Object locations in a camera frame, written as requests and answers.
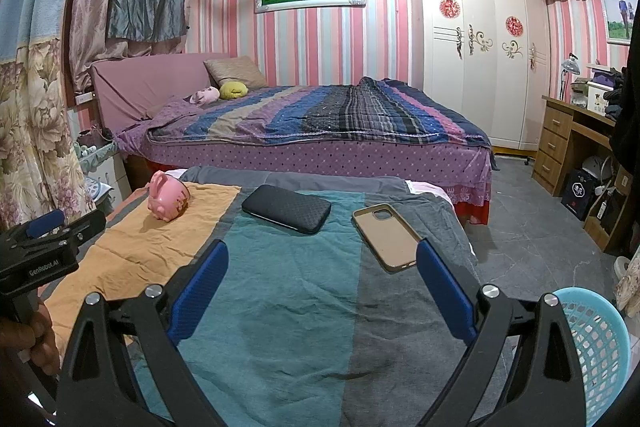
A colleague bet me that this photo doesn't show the white box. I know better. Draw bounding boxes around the white box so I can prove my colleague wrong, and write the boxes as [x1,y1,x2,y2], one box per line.
[585,84,613,112]

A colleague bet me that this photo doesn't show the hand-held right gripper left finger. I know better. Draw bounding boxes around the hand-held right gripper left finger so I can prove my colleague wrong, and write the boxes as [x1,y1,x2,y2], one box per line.
[55,238,231,427]

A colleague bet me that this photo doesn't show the purple bed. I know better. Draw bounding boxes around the purple bed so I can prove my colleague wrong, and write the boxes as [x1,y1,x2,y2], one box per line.
[90,52,496,225]

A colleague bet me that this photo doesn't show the desk lamp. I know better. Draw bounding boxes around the desk lamp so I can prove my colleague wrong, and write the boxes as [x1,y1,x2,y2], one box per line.
[559,54,581,100]

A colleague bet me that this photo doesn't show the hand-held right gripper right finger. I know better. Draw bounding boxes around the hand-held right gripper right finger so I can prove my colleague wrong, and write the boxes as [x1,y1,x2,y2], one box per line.
[416,239,586,427]

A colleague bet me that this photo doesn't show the floral curtain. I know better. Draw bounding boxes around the floral curtain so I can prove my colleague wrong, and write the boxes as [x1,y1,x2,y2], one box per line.
[614,247,640,319]
[0,0,98,228]

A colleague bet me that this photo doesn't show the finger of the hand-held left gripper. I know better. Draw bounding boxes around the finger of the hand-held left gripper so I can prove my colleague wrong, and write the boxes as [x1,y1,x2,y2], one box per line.
[62,209,108,253]
[2,209,68,248]

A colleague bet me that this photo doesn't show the wooden desk with drawers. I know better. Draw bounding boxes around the wooden desk with drawers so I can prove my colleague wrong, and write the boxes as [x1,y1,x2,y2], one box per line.
[532,94,640,253]

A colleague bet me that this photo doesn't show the brown phone case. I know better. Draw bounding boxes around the brown phone case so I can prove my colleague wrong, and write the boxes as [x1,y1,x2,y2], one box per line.
[351,203,423,274]

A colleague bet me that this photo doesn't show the beige pillow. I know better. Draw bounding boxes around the beige pillow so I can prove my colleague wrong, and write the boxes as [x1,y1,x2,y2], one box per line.
[203,56,266,90]

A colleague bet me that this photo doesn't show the light blue plastic basket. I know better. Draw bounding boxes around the light blue plastic basket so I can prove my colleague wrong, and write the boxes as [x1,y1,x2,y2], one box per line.
[552,287,632,427]

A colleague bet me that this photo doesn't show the black hanging coat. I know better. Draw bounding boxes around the black hanging coat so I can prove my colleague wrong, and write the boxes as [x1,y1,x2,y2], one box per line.
[607,67,640,188]

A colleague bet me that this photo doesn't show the pink piggy bank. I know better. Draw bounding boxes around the pink piggy bank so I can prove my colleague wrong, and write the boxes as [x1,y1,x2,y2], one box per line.
[148,170,192,223]

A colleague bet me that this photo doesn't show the person's left hand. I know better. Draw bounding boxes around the person's left hand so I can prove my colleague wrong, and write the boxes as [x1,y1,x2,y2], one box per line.
[0,299,63,378]

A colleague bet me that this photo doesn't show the striped quilt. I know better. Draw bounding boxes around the striped quilt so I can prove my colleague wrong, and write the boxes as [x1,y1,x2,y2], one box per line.
[147,77,493,148]

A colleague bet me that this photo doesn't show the small framed photo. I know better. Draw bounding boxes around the small framed photo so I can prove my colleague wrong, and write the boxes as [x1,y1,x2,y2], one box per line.
[601,0,638,45]

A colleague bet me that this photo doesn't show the white nightstand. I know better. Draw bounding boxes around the white nightstand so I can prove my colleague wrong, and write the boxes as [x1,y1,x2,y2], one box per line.
[75,142,132,212]

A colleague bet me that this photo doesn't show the white wardrobe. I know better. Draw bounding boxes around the white wardrobe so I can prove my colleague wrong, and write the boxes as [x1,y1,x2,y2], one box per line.
[409,0,551,154]

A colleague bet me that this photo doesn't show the black box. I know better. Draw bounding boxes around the black box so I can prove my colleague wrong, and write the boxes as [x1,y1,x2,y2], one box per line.
[560,167,601,222]

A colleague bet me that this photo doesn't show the orange teal grey striped cloth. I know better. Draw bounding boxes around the orange teal grey striped cloth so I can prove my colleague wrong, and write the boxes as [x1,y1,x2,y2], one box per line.
[42,166,481,427]

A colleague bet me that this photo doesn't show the black textured pouch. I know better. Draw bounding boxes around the black textured pouch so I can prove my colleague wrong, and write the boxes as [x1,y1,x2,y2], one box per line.
[241,184,332,236]

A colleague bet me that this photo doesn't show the pink plush toy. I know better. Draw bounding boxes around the pink plush toy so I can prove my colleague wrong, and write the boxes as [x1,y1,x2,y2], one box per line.
[190,87,221,105]

